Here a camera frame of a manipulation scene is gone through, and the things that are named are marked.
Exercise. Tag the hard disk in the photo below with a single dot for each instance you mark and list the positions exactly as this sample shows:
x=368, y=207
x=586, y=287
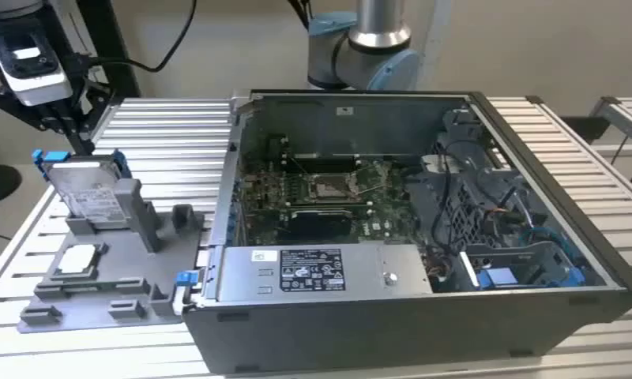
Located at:
x=87, y=189

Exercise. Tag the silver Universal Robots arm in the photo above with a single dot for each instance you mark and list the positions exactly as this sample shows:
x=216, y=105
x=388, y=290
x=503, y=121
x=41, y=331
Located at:
x=379, y=19

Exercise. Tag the grey metal disk bay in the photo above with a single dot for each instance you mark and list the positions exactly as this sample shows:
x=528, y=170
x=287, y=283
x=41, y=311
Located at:
x=532, y=252

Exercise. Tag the grey plastic parts rack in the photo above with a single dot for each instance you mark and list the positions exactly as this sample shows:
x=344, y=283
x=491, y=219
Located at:
x=121, y=256

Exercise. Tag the silver CPU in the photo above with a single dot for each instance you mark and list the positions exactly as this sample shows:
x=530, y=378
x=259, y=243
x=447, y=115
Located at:
x=79, y=258

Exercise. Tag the thin metal locking lever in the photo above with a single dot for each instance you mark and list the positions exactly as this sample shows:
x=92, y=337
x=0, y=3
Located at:
x=300, y=165

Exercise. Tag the green motherboard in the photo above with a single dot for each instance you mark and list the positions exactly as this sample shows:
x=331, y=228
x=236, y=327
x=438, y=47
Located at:
x=263, y=221

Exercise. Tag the black RAM slot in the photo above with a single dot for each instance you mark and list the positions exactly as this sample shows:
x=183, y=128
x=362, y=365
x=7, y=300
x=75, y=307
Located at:
x=327, y=158
x=327, y=165
x=330, y=207
x=330, y=201

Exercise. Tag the blue tabbed case latch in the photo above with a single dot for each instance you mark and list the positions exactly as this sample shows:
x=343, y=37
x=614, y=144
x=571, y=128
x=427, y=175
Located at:
x=187, y=277

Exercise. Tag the CPU socket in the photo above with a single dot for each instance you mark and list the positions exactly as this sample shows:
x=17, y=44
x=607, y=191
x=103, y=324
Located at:
x=324, y=189

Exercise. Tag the silver power supply with label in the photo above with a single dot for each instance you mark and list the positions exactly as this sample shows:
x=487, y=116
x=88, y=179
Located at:
x=241, y=276

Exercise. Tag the grey metal drive cage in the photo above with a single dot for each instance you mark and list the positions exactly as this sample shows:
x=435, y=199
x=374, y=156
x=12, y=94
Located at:
x=468, y=205

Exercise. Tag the open dark grey PC case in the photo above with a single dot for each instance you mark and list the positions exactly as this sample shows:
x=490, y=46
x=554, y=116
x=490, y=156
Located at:
x=347, y=335

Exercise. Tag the small black box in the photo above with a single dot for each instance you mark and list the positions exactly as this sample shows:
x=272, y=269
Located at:
x=584, y=128

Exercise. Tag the metal slat side table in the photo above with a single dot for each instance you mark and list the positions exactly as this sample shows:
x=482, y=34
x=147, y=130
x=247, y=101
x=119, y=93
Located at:
x=627, y=114

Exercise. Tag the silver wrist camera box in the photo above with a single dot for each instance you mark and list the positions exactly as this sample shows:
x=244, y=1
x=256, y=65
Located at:
x=36, y=91

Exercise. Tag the black stand post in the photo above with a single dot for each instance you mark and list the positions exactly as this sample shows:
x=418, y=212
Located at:
x=111, y=39

